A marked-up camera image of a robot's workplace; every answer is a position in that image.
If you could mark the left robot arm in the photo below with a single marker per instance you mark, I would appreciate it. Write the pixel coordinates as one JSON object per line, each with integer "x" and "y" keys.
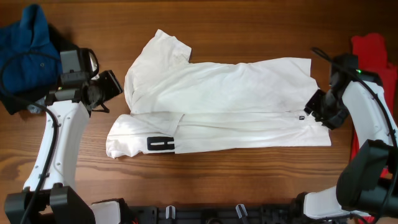
{"x": 48, "y": 195}

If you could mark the grey folded shirt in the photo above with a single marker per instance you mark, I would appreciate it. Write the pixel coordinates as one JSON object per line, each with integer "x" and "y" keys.
{"x": 35, "y": 109}

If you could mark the red t-shirt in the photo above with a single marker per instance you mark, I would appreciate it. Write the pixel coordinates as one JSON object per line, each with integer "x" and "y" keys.
{"x": 372, "y": 56}

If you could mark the blue folded polo shirt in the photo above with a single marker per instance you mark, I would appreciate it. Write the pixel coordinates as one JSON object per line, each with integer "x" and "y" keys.
{"x": 30, "y": 34}

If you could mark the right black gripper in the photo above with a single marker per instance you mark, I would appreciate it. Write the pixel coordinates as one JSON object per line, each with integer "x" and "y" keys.
{"x": 330, "y": 122}

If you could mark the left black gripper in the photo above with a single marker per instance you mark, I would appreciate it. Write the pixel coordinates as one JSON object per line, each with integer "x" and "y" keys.
{"x": 114, "y": 87}

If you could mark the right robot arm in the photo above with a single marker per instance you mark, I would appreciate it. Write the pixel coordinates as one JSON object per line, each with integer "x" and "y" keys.
{"x": 368, "y": 184}

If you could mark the white printed t-shirt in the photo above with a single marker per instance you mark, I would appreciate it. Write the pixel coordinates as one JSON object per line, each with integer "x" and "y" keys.
{"x": 210, "y": 106}

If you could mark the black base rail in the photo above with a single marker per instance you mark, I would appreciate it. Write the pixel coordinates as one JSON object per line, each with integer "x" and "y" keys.
{"x": 266, "y": 214}

